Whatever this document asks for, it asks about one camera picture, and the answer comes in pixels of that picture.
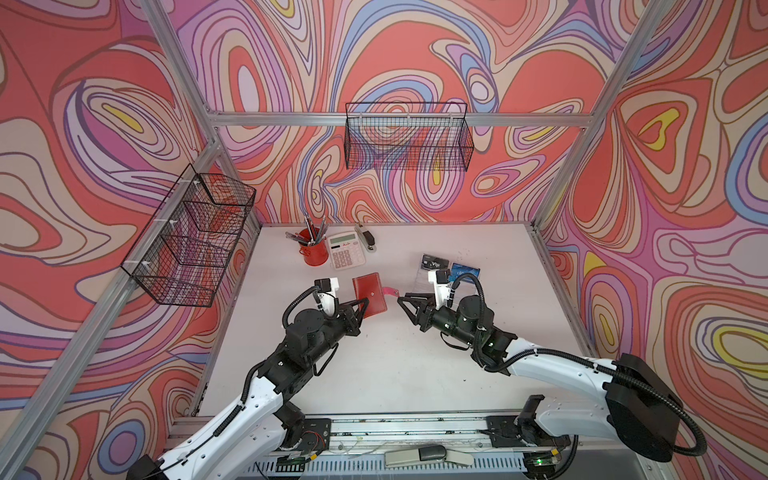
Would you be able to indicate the blue credit card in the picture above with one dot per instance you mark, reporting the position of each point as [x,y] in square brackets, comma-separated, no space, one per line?
[457,270]

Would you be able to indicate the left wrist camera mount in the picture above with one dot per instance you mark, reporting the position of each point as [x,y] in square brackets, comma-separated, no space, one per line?
[326,295]

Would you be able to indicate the aluminium frame post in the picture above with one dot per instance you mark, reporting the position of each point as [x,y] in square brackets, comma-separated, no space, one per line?
[214,153]

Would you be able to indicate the grey foot pedal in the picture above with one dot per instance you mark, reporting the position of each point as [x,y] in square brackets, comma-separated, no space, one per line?
[426,455]

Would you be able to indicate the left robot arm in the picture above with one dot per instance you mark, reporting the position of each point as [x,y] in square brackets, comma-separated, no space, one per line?
[262,418]

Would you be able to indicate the pink desk calculator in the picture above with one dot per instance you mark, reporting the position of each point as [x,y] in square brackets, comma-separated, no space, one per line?
[346,250]

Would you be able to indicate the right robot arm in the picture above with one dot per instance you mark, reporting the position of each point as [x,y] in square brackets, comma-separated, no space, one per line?
[624,399]

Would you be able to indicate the clear acrylic card stand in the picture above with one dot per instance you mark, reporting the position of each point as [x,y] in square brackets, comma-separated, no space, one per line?
[421,283]

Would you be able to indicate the grey black stapler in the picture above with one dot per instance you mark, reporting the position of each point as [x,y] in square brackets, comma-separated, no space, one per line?
[367,237]

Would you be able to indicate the pens and pencils bunch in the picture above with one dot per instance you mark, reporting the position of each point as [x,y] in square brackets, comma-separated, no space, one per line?
[314,233]

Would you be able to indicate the black VIP credit card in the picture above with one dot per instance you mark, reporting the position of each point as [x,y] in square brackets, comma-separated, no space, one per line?
[431,263]

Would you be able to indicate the red metal pen bucket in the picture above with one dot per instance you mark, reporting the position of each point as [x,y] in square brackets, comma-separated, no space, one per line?
[314,254]

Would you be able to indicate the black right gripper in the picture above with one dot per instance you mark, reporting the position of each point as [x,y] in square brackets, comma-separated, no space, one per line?
[425,314]

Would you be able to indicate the black wire basket left wall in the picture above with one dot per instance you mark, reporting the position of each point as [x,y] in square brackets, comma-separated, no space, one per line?
[199,223]

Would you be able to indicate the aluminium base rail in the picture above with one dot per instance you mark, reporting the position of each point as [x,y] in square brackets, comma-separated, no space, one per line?
[362,434]

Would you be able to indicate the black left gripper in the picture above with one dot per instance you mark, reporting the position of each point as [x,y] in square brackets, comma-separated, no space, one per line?
[346,319]

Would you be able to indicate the black wire basket back wall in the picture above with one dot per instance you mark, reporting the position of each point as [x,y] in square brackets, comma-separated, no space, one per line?
[407,135]

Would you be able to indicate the red leather card holder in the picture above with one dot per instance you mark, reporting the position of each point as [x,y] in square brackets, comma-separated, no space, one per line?
[370,287]

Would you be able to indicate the black wire basket wall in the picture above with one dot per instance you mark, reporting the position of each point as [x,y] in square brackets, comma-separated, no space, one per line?
[407,135]
[199,223]

